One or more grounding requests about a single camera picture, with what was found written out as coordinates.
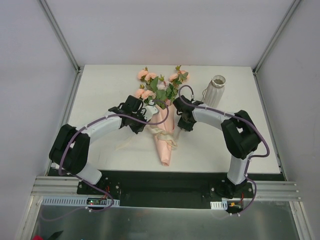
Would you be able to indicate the right white cable duct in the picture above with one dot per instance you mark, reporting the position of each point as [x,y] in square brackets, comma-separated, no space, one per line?
[226,204]

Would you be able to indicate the right aluminium frame post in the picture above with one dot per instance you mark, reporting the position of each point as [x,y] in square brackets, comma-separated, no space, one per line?
[277,34]

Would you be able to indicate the cream ribbon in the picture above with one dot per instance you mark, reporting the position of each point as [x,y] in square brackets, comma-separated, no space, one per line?
[160,135]

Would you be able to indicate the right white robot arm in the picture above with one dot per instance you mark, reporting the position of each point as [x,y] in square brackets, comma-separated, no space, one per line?
[240,136]

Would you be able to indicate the white cable duct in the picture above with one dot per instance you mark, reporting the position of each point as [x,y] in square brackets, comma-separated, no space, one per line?
[67,201]
[226,204]

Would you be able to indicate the aluminium frame post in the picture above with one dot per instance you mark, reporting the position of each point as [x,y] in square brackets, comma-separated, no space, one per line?
[44,5]
[277,34]

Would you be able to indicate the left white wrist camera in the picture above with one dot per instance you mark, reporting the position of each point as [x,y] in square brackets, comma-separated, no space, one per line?
[150,110]

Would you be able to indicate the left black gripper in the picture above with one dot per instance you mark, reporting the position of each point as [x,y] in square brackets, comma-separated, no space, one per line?
[137,124]

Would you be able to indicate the pink flowers with green leaves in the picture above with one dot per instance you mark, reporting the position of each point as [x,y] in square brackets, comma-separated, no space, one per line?
[157,87]

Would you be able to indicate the pink paper wrapping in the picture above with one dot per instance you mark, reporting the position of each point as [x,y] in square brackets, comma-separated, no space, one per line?
[164,151]

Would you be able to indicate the left aluminium frame post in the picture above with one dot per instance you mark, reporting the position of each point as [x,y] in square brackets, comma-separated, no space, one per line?
[44,5]

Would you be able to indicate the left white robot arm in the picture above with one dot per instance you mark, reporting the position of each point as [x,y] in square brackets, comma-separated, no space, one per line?
[70,149]

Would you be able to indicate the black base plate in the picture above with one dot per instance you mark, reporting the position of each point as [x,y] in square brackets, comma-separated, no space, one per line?
[176,190]

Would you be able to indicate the aluminium front rail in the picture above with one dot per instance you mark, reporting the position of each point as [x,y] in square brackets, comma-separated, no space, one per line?
[284,191]

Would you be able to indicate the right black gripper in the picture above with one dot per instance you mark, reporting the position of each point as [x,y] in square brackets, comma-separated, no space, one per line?
[186,122]

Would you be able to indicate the white ribbed ceramic vase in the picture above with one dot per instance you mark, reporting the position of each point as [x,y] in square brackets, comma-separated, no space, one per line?
[213,93]

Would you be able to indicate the red object at bottom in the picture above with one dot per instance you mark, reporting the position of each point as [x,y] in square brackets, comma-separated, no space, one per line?
[37,237]

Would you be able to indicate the left white cable duct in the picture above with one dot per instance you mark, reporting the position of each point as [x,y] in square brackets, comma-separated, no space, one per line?
[67,201]

